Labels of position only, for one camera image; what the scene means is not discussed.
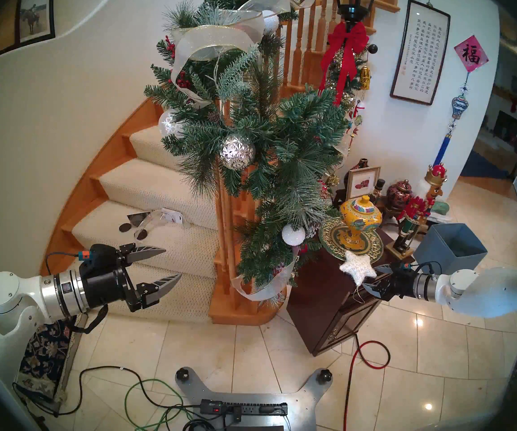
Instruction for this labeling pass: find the white glitter star ornament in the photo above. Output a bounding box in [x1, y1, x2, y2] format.
[339, 251, 377, 286]

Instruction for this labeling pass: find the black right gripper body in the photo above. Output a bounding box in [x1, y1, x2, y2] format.
[381, 262, 418, 302]

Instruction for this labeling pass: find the small white glitter ball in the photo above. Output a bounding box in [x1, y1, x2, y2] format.
[282, 224, 306, 246]

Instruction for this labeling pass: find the green gold decorative plate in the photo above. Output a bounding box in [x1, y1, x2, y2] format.
[319, 217, 384, 261]

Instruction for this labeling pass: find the blue grey square bin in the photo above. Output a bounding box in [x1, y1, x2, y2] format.
[413, 224, 488, 273]

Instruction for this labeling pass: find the green pine garland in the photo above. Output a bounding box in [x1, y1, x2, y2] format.
[144, 0, 353, 296]

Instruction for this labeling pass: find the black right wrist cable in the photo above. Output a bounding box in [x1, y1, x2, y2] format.
[413, 260, 442, 276]

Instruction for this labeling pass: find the carpeted wooden staircase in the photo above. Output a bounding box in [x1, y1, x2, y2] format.
[38, 98, 286, 326]

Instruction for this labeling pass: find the silver faceted ball ornament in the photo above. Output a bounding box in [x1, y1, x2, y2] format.
[220, 134, 256, 170]

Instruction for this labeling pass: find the dark slim vase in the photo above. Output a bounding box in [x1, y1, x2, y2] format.
[344, 158, 371, 186]

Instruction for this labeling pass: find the black left wrist loop cable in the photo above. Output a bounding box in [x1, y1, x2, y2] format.
[63, 304, 109, 334]

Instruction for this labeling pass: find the framed calligraphy scroll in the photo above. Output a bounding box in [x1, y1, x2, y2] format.
[390, 0, 451, 106]

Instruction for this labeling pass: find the black power strip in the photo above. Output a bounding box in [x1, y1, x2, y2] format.
[200, 400, 288, 418]

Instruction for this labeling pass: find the small framed red picture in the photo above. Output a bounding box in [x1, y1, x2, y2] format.
[346, 166, 381, 201]

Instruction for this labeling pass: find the green gold tinsel garland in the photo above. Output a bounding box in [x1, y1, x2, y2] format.
[326, 44, 372, 121]

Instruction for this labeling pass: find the clear plastic packaging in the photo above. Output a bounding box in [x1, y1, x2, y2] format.
[119, 208, 185, 241]

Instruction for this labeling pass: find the framed horse picture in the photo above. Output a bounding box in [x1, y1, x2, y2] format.
[16, 0, 56, 44]

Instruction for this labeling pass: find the dark wood cabinet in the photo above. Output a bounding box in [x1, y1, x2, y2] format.
[286, 230, 414, 356]

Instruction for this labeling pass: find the sheer white ribbon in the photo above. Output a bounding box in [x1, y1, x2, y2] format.
[231, 253, 299, 301]
[169, 0, 317, 108]

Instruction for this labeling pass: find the red velvet bow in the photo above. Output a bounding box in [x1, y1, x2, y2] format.
[319, 22, 370, 105]

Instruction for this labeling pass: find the red diamond fu sign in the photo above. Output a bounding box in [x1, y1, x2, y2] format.
[454, 35, 489, 72]

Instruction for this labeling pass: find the tall nutcracker soldier figure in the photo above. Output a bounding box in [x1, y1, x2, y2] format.
[386, 164, 448, 261]

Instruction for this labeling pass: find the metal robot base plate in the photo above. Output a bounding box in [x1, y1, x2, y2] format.
[175, 367, 333, 431]

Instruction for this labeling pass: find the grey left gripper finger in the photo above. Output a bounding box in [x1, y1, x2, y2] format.
[151, 274, 182, 301]
[128, 247, 166, 265]

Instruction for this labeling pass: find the yellow porcelain lidded jar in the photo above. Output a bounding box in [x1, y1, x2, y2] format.
[339, 195, 382, 249]

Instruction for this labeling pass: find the green cable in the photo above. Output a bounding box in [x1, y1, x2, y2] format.
[124, 379, 196, 431]

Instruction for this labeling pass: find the red cable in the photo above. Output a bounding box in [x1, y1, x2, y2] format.
[343, 334, 391, 431]

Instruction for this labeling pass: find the black cable teal connector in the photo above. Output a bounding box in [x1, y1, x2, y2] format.
[45, 251, 93, 276]

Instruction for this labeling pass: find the clear frosted ball ornament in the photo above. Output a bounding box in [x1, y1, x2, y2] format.
[158, 110, 185, 139]

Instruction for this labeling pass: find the dark floral patterned rug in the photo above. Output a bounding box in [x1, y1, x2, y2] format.
[16, 316, 84, 401]

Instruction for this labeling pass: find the black floor cable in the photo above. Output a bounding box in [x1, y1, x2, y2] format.
[13, 366, 205, 417]

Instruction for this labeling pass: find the blue tassel hanging charm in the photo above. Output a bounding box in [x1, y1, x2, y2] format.
[433, 72, 469, 167]

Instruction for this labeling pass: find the dark red cloisonne jar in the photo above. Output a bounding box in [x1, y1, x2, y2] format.
[386, 180, 414, 207]

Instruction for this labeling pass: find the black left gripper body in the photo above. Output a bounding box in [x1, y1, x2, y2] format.
[79, 244, 160, 312]

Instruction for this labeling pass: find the large white ball ornament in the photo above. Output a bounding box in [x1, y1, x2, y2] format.
[262, 10, 280, 35]

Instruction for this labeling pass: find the red white hanging ornament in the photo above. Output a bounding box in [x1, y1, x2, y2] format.
[348, 100, 366, 152]

